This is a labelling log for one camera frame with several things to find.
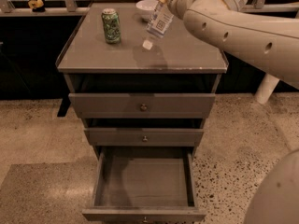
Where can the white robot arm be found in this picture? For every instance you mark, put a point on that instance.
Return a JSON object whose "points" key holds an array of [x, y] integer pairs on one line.
{"points": [[270, 44]]}

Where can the grey wooden drawer cabinet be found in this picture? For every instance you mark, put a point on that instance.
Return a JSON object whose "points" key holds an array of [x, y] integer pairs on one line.
{"points": [[177, 63]]}

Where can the brass top drawer knob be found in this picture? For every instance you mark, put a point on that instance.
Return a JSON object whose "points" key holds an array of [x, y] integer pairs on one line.
{"points": [[143, 107]]}

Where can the grey top drawer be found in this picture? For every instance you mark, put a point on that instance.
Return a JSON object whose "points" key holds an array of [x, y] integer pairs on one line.
{"points": [[127, 105]]}

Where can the grey middle drawer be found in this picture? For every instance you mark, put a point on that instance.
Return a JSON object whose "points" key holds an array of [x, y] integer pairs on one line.
{"points": [[161, 137]]}

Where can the grey open bottom drawer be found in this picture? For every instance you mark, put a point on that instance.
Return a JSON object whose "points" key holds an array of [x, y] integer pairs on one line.
{"points": [[137, 182]]}

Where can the white ceramic bowl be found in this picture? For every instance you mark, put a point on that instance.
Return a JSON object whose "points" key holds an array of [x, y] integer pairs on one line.
{"points": [[146, 8]]}

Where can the green soda can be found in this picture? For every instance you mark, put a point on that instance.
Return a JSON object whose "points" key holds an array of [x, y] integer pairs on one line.
{"points": [[111, 25]]}

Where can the metal railing ledge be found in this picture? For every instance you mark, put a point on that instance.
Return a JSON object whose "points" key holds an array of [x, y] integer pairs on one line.
{"points": [[46, 11]]}

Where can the yellow toy on ledge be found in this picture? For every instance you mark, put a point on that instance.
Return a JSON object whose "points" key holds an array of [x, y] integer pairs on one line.
{"points": [[36, 5]]}

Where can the white diagonal pillar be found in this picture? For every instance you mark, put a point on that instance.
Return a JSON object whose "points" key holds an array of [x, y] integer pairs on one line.
{"points": [[265, 89]]}

